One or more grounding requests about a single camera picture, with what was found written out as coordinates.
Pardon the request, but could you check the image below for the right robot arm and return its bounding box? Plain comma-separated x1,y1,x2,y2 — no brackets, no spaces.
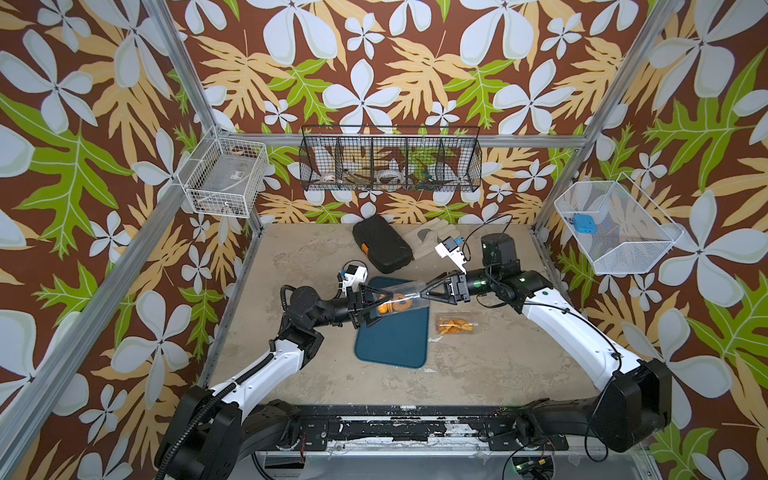
419,233,672,452

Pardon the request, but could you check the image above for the white wire basket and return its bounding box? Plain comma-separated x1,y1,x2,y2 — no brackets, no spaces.
178,128,270,219
555,174,684,276

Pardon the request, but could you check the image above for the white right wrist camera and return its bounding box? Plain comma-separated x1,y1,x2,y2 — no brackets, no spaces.
434,236,468,274

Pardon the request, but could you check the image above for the blue object in basket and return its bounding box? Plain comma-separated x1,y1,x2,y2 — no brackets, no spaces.
570,213,598,235

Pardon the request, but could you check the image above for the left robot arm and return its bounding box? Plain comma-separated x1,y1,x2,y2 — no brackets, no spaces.
154,285,395,479

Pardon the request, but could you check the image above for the white tape roll in basket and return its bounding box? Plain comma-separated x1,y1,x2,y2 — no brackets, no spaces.
375,169,406,185

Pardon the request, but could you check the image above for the round brown cookie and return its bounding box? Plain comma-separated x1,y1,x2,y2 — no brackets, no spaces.
392,295,413,312

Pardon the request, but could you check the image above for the white wire basket left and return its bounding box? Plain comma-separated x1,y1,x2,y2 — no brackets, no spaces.
178,128,270,219

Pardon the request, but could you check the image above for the aluminium frame back bar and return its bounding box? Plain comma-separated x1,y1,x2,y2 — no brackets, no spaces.
221,131,589,150

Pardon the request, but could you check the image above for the white wire basket right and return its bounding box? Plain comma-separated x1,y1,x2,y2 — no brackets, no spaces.
555,174,684,276

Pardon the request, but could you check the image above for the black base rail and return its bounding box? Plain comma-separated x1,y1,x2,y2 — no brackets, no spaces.
239,404,571,454

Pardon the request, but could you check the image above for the aluminium frame post left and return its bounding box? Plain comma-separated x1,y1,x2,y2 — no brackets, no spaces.
143,1,263,237

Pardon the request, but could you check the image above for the black wire basket centre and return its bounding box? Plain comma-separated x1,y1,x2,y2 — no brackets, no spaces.
297,125,483,192

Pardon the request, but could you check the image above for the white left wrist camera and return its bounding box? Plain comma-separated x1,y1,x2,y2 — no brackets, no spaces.
340,260,368,296

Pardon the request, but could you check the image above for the black plastic tool case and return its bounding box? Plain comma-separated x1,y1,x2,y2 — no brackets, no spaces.
352,214,413,274

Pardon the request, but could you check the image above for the teal plastic tray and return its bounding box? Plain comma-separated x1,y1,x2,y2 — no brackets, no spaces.
354,299,430,369

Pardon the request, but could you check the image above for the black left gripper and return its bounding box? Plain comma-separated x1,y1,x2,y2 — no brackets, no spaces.
307,286,390,332

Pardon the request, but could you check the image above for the aluminium frame post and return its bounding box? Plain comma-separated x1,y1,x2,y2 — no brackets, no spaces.
532,0,677,234
143,1,263,237

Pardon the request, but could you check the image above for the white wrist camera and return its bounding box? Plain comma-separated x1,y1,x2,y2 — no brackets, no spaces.
340,260,368,296
434,236,468,274

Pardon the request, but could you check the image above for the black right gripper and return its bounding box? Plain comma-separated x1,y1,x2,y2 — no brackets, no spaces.
421,270,502,308

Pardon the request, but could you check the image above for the clear plastic cookie jar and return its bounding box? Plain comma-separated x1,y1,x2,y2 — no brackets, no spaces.
371,281,430,319

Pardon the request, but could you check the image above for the aluminium frame post right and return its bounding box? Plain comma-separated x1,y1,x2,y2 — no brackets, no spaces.
532,0,677,234

